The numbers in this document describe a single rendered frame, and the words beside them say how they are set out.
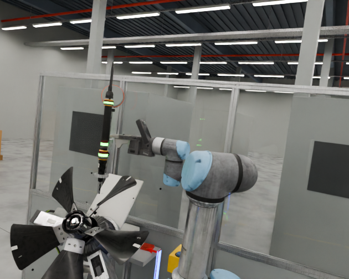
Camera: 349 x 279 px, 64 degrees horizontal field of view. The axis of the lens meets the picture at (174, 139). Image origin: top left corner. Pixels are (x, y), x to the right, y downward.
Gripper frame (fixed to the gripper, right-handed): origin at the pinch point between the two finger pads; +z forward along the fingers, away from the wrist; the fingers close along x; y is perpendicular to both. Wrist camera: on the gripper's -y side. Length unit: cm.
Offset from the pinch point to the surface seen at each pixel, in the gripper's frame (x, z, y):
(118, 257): -10, -14, 51
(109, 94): -1.6, 5.7, -17.8
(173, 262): 21, -28, 62
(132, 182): 14.6, -2.2, 24.5
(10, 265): 96, 185, 167
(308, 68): 405, -80, -121
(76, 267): -10, 8, 62
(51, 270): -18, 14, 62
